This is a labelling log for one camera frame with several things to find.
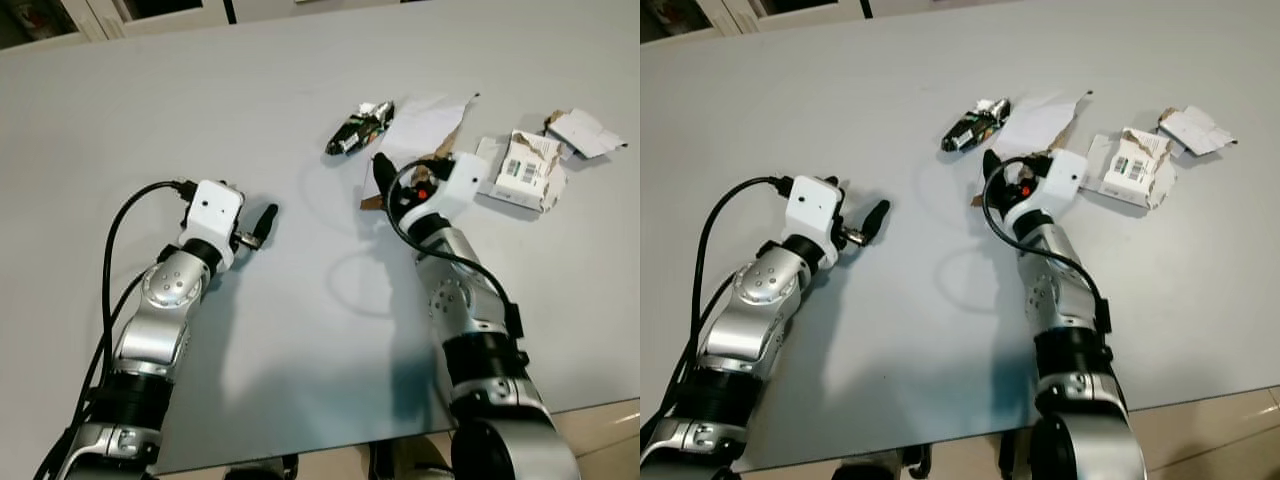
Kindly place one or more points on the large torn white cardboard sheet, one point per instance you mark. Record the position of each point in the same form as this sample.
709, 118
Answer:
1035, 120
425, 125

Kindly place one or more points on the small torn white cardboard piece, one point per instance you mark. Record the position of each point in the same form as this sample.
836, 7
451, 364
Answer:
585, 132
1195, 128

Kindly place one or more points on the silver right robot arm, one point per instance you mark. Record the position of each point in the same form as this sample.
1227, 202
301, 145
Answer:
460, 300
1050, 290

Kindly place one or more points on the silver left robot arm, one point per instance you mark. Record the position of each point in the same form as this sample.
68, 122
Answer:
150, 335
745, 330

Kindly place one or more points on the crushed black snack wrapper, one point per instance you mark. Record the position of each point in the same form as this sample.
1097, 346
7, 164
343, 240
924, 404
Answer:
355, 130
970, 128

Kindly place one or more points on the robot left leg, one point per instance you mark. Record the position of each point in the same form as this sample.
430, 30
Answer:
870, 470
260, 470

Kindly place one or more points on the white glass door cabinet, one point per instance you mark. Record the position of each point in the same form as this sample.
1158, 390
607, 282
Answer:
100, 15
735, 12

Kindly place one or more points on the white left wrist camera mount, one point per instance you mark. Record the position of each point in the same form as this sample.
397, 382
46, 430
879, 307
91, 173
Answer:
215, 210
815, 205

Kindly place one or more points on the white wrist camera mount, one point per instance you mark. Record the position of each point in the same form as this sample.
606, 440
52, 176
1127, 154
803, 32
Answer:
465, 178
815, 205
215, 210
1065, 175

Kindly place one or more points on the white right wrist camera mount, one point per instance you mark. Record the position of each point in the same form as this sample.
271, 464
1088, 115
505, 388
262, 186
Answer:
1065, 175
465, 178

